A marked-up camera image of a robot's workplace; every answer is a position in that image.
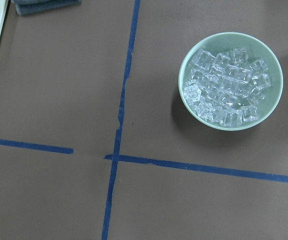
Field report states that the green bowl of ice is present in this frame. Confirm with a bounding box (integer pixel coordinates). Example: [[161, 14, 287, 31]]
[[178, 32, 283, 131]]

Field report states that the grey folded cloth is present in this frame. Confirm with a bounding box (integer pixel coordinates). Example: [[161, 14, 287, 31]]
[[11, 0, 82, 16]]

